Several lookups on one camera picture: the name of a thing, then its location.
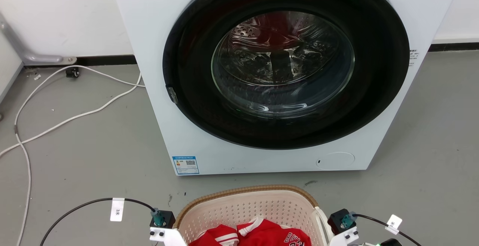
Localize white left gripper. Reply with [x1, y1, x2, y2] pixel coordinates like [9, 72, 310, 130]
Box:
[149, 227, 187, 246]

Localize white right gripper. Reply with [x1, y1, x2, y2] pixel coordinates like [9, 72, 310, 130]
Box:
[329, 226, 360, 246]

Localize beige perforated laundry basket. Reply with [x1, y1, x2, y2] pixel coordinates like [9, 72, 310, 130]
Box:
[174, 185, 335, 246]

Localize blue energy label sticker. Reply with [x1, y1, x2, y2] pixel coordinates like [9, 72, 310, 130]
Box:
[172, 156, 200, 175]

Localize red and white garment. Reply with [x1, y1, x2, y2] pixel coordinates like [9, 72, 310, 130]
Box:
[189, 216, 312, 246]

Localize round white filter cover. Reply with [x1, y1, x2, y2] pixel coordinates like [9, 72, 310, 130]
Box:
[316, 152, 355, 171]

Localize round black washer door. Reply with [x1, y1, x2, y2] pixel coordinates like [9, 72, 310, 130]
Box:
[162, 0, 410, 150]

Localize white front-load washing machine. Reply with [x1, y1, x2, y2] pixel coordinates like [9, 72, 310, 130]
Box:
[109, 0, 464, 176]

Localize black baseboard strip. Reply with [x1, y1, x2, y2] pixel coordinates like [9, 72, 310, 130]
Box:
[76, 55, 137, 67]
[428, 42, 479, 52]

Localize white printed cable tag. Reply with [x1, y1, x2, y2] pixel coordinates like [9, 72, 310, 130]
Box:
[385, 214, 403, 236]
[110, 198, 125, 222]

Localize black right camera cable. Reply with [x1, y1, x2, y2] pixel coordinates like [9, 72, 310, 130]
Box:
[354, 213, 423, 246]

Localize black camera cable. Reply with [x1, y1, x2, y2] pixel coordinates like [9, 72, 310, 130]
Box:
[354, 213, 423, 246]
[39, 197, 156, 246]

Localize black left camera cable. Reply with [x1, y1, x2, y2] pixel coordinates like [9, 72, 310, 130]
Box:
[39, 197, 156, 246]

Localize thick white floor cable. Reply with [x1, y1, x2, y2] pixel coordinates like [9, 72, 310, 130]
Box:
[0, 72, 143, 157]

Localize thin white floor cable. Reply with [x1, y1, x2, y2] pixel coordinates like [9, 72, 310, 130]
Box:
[13, 65, 146, 246]

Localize grey wall pipe bracket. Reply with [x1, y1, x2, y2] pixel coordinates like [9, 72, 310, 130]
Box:
[0, 12, 77, 66]

